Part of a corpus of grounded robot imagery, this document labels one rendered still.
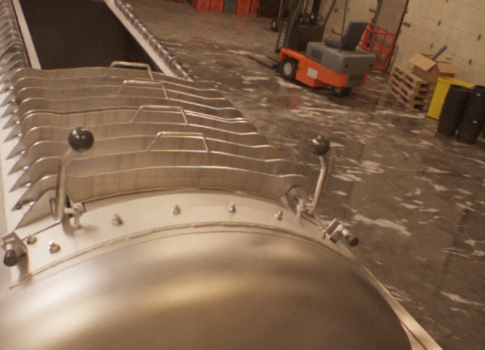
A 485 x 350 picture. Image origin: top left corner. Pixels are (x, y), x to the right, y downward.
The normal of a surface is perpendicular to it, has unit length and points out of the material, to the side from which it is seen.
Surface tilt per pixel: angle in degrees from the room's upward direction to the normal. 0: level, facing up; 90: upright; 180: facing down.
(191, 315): 65
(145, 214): 11
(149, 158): 90
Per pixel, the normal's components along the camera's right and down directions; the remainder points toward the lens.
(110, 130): 0.36, 0.44
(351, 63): 0.59, 0.43
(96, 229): -0.12, -0.85
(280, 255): 0.43, -0.68
